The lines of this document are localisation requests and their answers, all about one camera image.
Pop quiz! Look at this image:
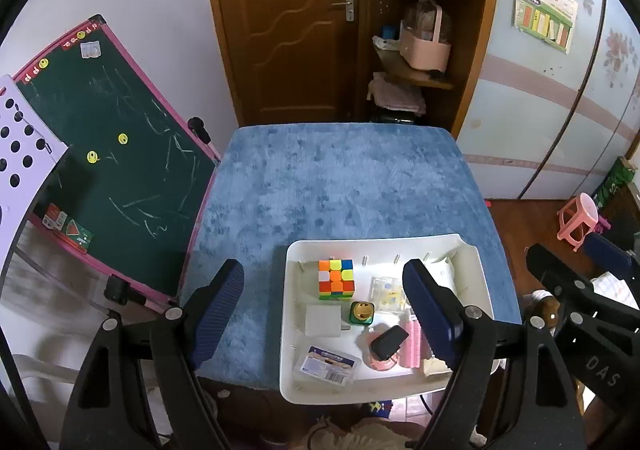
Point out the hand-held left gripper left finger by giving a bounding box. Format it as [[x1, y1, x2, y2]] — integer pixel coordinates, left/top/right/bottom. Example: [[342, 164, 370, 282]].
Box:
[[60, 259, 246, 450]]

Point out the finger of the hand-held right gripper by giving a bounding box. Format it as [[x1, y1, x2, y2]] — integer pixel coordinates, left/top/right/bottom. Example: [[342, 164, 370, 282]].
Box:
[[525, 243, 640, 331], [582, 233, 640, 276]]

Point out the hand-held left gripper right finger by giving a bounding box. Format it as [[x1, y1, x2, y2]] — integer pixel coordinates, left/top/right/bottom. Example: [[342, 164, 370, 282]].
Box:
[[402, 257, 586, 450]]

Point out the white toy camera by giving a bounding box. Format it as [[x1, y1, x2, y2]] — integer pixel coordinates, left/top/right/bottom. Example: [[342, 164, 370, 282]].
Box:
[[427, 257, 458, 303]]

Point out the clear box with yellow pieces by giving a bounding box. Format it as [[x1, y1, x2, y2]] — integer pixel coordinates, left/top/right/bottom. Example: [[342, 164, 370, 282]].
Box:
[[370, 275, 412, 313]]

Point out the small black object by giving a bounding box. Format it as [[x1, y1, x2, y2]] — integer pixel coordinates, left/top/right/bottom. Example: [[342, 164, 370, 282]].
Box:
[[370, 325, 408, 362]]

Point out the white plastic tray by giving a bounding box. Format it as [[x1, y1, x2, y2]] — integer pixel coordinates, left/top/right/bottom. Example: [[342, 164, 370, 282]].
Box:
[[279, 233, 501, 406]]

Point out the colourful puzzle cube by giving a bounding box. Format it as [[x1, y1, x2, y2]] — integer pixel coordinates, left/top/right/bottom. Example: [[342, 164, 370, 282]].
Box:
[[318, 257, 356, 301]]

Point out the clear card box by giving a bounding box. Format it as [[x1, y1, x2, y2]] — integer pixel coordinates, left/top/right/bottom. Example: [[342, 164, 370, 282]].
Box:
[[292, 345, 363, 386]]

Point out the white checkered cloth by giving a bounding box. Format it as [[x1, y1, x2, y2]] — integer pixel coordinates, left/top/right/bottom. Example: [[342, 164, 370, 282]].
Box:
[[590, 273, 640, 306]]

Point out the pink hair roller set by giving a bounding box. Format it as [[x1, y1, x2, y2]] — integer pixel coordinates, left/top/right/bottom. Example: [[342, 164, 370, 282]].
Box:
[[404, 315, 432, 368]]

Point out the pink plastic stool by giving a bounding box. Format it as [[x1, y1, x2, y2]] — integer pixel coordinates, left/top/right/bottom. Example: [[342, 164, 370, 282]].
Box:
[[556, 193, 601, 246]]

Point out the green carton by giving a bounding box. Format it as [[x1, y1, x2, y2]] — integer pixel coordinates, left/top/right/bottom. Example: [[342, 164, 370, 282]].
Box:
[[595, 156, 633, 211]]

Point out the green bottle with gold cap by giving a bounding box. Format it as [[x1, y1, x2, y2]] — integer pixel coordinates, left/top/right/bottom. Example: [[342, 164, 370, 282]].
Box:
[[348, 300, 376, 327]]

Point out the translucent white box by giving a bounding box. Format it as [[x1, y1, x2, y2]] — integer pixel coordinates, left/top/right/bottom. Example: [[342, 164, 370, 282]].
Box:
[[305, 304, 343, 338]]

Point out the blue fluffy blanket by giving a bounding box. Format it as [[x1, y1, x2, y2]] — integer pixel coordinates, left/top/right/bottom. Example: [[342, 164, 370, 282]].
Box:
[[180, 124, 523, 391]]

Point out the pale sliding wardrobe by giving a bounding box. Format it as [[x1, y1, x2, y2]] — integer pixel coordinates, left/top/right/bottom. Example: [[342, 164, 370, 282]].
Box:
[[455, 0, 640, 201]]

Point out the green chalk box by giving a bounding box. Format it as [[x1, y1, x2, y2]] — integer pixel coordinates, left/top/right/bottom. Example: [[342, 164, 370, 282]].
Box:
[[62, 219, 96, 248]]

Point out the pink framed chalkboard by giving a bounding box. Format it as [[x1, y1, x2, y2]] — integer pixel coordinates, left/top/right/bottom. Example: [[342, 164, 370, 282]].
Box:
[[12, 14, 221, 313]]

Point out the red chalk box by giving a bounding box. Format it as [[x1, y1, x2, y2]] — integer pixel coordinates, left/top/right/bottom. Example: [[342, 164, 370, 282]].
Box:
[[42, 204, 68, 230]]

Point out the folded pink cloth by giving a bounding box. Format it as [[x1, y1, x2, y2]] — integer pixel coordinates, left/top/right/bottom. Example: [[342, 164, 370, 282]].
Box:
[[367, 72, 427, 113]]

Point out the lavender perforated panel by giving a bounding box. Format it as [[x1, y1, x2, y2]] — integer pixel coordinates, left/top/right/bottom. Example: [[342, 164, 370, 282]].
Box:
[[0, 75, 68, 276]]

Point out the wooden corner shelf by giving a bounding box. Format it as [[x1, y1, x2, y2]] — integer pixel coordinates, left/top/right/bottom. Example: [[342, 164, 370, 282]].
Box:
[[360, 0, 503, 136]]

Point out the pink basket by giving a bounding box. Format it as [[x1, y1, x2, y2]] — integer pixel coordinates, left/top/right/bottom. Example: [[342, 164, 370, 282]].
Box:
[[398, 0, 453, 71]]

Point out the wooden bed post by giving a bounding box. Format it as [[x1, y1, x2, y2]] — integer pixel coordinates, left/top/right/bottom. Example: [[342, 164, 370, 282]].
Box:
[[525, 290, 558, 331]]

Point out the wall calendar poster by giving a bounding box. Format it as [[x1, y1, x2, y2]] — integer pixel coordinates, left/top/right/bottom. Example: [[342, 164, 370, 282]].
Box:
[[511, 0, 579, 54]]

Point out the metal door handle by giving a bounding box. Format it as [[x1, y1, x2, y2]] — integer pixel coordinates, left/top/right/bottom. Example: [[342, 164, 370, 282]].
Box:
[[330, 0, 357, 22]]

